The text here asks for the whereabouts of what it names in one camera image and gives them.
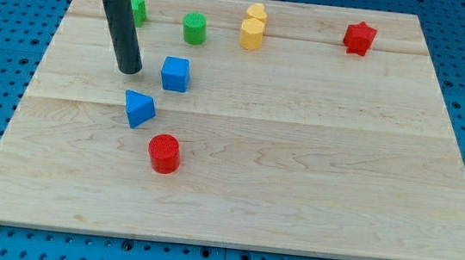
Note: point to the blue triangular prism block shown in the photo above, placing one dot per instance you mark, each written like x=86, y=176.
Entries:
x=139, y=108

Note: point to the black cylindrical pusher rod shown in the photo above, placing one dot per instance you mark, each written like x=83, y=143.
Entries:
x=123, y=34

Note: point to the green cylinder block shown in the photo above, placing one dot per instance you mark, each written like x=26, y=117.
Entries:
x=194, y=28

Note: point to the blue cube block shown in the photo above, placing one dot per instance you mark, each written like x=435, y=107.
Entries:
x=175, y=74

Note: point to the red star block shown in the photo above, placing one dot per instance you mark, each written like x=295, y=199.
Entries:
x=359, y=38

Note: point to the yellow heart block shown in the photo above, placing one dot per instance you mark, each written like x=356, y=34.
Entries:
x=256, y=11

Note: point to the green block behind rod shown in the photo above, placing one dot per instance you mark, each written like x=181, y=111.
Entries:
x=139, y=12

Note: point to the red cylinder block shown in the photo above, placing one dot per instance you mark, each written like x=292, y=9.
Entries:
x=164, y=153

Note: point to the light wooden board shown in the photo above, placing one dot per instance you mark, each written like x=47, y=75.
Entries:
x=296, y=148

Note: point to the yellow hexagon block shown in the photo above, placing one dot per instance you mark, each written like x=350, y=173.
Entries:
x=251, y=34

